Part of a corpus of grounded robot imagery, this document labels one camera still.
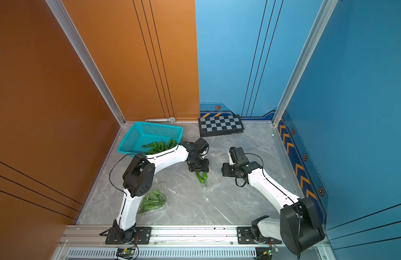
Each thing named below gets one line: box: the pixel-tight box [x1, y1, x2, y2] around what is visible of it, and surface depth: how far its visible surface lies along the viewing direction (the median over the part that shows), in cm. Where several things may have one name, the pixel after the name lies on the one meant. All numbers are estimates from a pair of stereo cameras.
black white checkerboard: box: [198, 114, 245, 138], surface depth 116 cm
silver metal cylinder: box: [144, 116, 177, 123], surface depth 123 cm
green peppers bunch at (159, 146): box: [140, 139, 177, 155], surface depth 107 cm
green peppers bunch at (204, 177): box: [195, 171, 208, 184], surface depth 93 cm
